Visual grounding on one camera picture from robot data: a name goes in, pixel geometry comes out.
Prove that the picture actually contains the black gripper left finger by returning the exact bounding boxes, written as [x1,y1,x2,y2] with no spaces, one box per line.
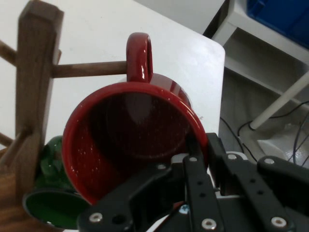
[77,135,226,232]

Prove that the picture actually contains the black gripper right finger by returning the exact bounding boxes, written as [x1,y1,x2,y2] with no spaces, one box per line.
[207,132,309,232]

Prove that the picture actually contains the green enamel mug white print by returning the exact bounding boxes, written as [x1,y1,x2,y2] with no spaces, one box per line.
[23,135,90,229]

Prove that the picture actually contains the red enamel mug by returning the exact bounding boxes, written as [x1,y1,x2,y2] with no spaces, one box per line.
[61,32,210,206]

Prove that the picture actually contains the white shelf frame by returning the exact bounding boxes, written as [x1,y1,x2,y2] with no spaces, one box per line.
[202,0,309,130]

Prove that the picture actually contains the thin black floor cable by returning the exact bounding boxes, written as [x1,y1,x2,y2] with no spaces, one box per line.
[219,101,309,167]

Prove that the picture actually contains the blue plastic bin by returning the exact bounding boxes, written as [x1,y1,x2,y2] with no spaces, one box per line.
[246,0,309,49]

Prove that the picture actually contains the dark wooden mug tree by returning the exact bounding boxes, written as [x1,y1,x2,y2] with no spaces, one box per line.
[0,0,128,232]

